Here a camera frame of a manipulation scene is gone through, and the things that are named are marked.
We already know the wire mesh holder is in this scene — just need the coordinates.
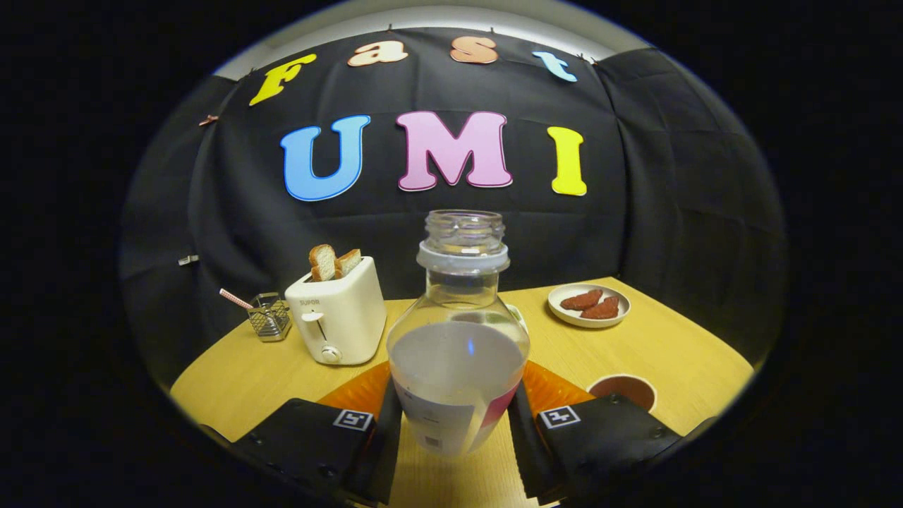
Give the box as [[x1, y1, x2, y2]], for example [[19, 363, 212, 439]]
[[247, 292, 292, 343]]

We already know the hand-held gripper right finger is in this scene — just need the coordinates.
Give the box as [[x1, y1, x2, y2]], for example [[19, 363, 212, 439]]
[[507, 361, 684, 507]]

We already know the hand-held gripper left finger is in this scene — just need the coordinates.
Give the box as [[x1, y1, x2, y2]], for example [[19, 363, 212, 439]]
[[229, 361, 403, 507]]

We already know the white toaster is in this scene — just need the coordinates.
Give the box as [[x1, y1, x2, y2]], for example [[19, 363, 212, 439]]
[[284, 255, 387, 365]]

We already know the white round plate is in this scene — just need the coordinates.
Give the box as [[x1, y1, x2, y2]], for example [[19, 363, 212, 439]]
[[547, 283, 631, 329]]

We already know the reddish brown meat piece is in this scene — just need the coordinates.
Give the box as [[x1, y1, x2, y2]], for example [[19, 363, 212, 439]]
[[560, 289, 605, 312], [580, 296, 620, 320]]

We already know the clear juice bottle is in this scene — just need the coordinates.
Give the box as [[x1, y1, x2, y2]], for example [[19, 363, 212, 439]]
[[386, 210, 531, 456]]

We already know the cream cup with handle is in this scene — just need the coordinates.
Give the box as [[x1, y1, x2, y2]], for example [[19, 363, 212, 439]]
[[587, 373, 657, 413]]

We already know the wooden table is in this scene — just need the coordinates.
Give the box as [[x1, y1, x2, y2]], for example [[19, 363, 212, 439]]
[[169, 277, 756, 508]]

